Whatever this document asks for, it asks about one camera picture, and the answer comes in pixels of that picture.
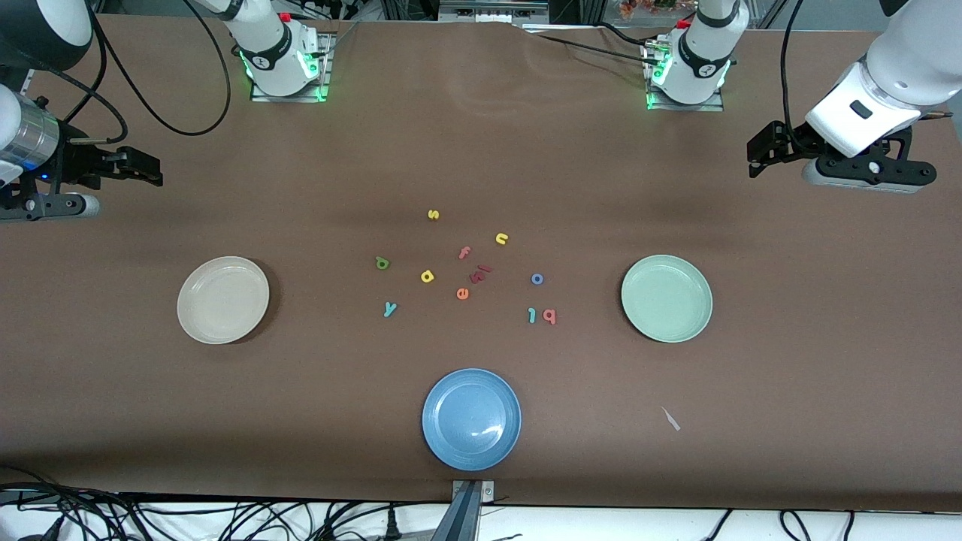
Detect grey metal camera post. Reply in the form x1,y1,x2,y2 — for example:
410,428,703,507
432,479,497,541

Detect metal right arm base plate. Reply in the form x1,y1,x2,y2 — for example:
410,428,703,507
250,34,332,104

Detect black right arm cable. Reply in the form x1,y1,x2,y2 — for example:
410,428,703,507
15,0,232,145

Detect pale green plate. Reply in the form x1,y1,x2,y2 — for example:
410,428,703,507
621,255,713,343

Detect blue plate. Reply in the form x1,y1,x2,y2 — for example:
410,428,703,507
422,368,522,472

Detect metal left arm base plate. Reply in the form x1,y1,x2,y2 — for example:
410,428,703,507
646,41,727,113

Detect beige brown plate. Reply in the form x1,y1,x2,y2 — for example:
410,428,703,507
177,256,271,345

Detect tangled black floor cables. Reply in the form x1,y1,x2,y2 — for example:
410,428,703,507
0,464,429,541

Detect brown table cover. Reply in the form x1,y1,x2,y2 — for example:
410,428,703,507
0,14,962,513

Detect orange artificial flowers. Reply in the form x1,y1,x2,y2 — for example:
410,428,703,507
620,0,696,20

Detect grey metal box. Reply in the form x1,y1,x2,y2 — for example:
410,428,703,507
438,0,550,25

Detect black table cable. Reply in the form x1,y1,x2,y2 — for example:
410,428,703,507
535,33,656,59
597,23,661,44

